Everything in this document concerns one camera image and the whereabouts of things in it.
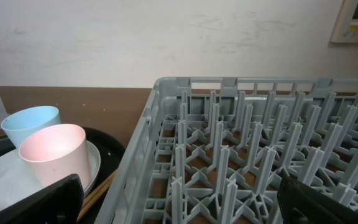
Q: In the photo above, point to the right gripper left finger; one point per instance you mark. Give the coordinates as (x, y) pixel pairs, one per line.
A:
(60, 202)

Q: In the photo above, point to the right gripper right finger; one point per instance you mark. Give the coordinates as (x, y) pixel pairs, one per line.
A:
(299, 203)

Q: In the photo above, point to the pink plastic cup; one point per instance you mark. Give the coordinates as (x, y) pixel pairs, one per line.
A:
(55, 152)

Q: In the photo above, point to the blue plastic cup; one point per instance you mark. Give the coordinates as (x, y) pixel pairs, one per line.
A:
(22, 124)

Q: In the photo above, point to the grey dishwasher rack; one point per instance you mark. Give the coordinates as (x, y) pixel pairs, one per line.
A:
(214, 150)

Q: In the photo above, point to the wooden chopstick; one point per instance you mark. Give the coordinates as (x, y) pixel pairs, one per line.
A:
(111, 177)
(92, 199)

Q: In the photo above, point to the light grey plate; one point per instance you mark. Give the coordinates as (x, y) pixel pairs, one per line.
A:
(17, 181)

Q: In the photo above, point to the round black serving tray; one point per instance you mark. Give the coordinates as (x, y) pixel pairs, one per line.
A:
(105, 154)

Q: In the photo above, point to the wall mounted control panel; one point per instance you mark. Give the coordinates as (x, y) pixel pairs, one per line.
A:
(346, 27)

